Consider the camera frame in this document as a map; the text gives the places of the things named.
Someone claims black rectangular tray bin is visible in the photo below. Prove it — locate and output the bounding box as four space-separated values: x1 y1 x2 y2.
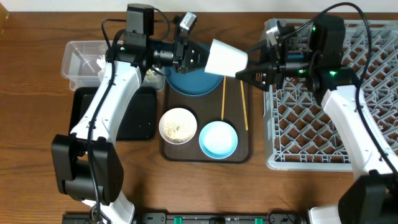
69 86 157 141

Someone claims clear plastic waste bin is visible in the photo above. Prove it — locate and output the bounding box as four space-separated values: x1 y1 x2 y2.
60 40 166 92

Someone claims light blue small bowl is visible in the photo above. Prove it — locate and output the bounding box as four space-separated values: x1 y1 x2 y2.
198 121 238 160

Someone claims left wooden chopstick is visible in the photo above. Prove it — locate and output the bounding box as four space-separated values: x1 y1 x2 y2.
221 76 226 121

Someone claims white paper cup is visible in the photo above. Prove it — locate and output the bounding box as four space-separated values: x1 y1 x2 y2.
205 39 248 78

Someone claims right wooden chopstick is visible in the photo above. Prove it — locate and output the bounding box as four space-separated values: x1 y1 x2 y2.
240 80 249 131

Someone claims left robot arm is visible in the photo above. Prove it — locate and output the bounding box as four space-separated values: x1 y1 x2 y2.
51 4 208 223

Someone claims dark brown serving tray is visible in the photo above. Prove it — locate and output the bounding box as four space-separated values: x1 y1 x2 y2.
160 78 253 164

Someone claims grey dishwasher rack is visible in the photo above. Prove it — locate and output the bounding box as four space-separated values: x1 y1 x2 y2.
263 20 397 172

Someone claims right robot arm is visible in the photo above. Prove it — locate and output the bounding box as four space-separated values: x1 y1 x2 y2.
233 13 397 223

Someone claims dark blue plate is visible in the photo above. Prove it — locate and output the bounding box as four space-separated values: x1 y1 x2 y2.
164 42 224 97

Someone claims wooden chopstick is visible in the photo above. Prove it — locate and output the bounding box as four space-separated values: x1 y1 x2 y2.
221 76 226 121
240 80 249 131

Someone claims white bowl with food residue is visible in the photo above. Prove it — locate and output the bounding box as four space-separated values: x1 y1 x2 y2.
159 108 198 145

